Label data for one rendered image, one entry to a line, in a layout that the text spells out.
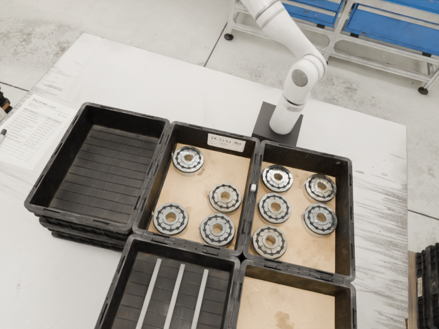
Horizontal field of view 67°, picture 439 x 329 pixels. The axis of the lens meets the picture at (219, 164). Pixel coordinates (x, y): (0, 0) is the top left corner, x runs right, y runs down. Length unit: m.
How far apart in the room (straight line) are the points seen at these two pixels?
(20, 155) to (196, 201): 0.70
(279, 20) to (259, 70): 1.67
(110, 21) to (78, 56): 1.48
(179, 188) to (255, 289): 0.38
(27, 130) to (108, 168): 0.46
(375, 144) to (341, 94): 1.28
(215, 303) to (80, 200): 0.51
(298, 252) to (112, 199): 0.59
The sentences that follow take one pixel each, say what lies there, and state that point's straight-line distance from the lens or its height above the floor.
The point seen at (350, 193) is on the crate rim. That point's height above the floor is 0.93.
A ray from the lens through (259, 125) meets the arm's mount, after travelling 1.30.
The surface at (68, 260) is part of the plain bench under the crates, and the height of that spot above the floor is 0.70.
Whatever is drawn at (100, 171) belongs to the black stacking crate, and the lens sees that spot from 1.14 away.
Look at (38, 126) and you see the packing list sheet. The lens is 1.49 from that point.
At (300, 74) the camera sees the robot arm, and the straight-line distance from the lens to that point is 1.08.
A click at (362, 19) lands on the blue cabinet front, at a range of 2.79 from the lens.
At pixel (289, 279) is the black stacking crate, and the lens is 0.95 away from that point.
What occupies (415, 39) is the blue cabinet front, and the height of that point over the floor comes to 0.40.
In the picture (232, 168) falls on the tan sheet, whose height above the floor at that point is 0.83.
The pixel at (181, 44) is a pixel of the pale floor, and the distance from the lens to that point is 2.91.
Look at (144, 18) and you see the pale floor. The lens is 3.20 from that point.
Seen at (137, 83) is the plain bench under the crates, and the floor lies 0.70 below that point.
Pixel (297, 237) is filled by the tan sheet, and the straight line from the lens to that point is 1.06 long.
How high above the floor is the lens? 1.77
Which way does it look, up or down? 57 degrees down
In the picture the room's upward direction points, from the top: 10 degrees clockwise
